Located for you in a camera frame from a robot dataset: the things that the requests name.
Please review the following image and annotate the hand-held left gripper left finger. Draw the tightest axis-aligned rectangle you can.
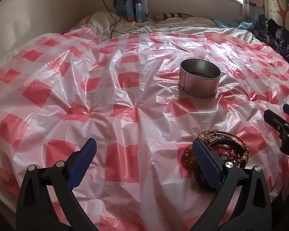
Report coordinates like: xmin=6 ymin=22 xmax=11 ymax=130
xmin=16 ymin=138 xmax=97 ymax=231

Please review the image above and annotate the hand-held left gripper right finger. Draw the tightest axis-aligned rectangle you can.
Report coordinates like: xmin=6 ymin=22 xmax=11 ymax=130
xmin=192 ymin=138 xmax=272 ymax=231

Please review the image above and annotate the amber bead bracelet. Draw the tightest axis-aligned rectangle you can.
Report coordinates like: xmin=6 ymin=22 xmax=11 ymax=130
xmin=182 ymin=147 xmax=196 ymax=168

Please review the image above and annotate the pile of braided string bracelets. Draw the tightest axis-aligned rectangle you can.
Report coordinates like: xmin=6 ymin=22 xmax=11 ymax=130
xmin=195 ymin=130 xmax=249 ymax=190

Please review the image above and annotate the round metal tin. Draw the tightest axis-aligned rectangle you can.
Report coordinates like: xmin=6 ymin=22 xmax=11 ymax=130
xmin=179 ymin=58 xmax=222 ymax=99

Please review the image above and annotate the red white checked plastic sheet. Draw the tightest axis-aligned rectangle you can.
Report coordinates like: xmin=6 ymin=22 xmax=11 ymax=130
xmin=0 ymin=28 xmax=289 ymax=231

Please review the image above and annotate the black puffer jacket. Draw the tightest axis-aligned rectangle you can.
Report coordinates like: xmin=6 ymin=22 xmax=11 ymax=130
xmin=253 ymin=17 xmax=289 ymax=65

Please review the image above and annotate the blue plastic bag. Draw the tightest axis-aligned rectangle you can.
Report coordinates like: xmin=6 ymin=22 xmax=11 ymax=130
xmin=213 ymin=19 xmax=254 ymax=30

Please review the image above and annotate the pale cartoon print curtain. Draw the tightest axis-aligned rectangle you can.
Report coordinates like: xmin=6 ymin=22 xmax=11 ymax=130
xmin=242 ymin=0 xmax=266 ymax=23

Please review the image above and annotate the white bed quilt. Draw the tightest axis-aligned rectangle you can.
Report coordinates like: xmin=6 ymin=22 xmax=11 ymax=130
xmin=69 ymin=11 xmax=259 ymax=45

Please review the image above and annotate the striped pillow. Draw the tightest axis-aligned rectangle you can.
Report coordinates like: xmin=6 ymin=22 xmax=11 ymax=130
xmin=149 ymin=12 xmax=215 ymax=22

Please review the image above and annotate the blue cartoon print curtain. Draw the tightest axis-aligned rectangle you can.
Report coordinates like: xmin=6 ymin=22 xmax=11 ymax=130
xmin=113 ymin=0 xmax=150 ymax=22

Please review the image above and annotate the black cable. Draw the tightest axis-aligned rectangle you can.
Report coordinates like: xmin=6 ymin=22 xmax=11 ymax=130
xmin=99 ymin=0 xmax=145 ymax=40

